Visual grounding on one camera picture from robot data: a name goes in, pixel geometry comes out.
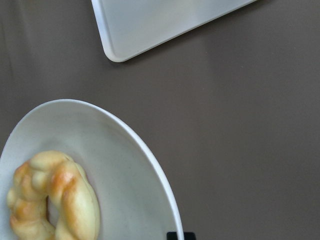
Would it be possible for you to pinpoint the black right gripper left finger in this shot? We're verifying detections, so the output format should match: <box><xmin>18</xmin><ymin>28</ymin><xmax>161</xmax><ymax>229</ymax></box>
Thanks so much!
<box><xmin>166</xmin><ymin>232</ymin><xmax>178</xmax><ymax>240</ymax></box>

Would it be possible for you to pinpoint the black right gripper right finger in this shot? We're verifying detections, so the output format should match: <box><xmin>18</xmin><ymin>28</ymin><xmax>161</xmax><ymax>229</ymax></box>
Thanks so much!
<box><xmin>183</xmin><ymin>232</ymin><xmax>196</xmax><ymax>240</ymax></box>

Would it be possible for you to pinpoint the braided glazed donut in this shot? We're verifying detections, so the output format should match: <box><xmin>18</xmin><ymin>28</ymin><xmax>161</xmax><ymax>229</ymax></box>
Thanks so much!
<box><xmin>6</xmin><ymin>150</ymin><xmax>100</xmax><ymax>240</ymax></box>

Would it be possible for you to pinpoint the cream rabbit tray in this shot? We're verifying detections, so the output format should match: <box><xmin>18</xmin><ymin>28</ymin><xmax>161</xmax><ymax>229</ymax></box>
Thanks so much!
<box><xmin>91</xmin><ymin>0</ymin><xmax>251</xmax><ymax>63</ymax></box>

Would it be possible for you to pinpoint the white round plate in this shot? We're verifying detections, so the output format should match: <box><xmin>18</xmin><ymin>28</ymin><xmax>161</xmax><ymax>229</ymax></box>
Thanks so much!
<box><xmin>0</xmin><ymin>99</ymin><xmax>184</xmax><ymax>240</ymax></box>

